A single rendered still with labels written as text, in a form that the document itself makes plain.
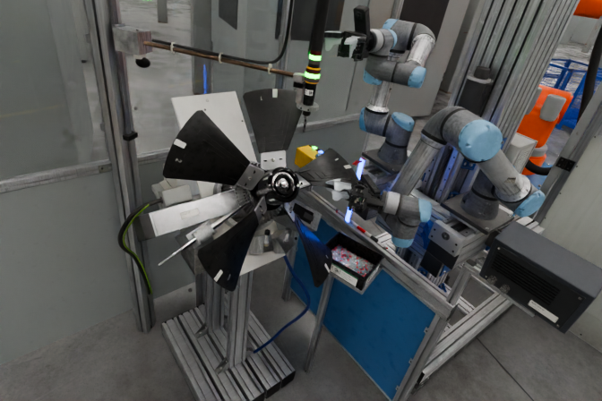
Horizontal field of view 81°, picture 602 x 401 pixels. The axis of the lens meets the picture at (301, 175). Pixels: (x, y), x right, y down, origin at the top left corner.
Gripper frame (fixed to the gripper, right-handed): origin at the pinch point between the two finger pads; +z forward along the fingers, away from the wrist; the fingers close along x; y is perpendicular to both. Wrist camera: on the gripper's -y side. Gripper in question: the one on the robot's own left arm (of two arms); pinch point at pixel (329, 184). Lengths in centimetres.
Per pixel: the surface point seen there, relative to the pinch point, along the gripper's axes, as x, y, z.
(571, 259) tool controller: -8, 18, -70
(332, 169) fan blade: -0.7, -8.6, 0.5
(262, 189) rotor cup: -5.0, 17.1, 19.1
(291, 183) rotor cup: -6.2, 12.1, 11.0
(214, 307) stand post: 89, 7, 46
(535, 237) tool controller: -8, 12, -63
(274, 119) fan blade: -18.8, -4.2, 23.0
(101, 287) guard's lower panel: 85, 18, 103
